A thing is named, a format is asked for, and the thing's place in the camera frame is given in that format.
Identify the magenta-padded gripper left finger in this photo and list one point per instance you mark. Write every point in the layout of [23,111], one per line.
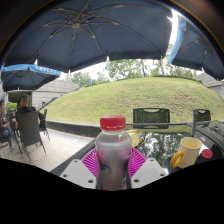
[77,171]

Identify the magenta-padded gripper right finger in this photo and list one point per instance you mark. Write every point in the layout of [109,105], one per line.
[150,170]

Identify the clear red-capped drink bottle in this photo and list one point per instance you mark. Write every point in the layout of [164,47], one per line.
[113,156]

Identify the yellow snack wrapper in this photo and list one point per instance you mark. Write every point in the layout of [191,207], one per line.
[136,137]

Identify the black mesh chair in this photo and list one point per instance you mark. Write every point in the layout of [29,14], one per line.
[151,117]
[203,115]

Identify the dark patio chair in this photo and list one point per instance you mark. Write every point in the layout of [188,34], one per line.
[28,130]

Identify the navy umbrella with lettered rim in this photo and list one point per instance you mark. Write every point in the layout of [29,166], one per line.
[23,78]

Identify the navy umbrella with blue flap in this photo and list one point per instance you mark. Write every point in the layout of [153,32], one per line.
[200,50]

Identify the large navy patio umbrella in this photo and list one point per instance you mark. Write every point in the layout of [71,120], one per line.
[86,30]

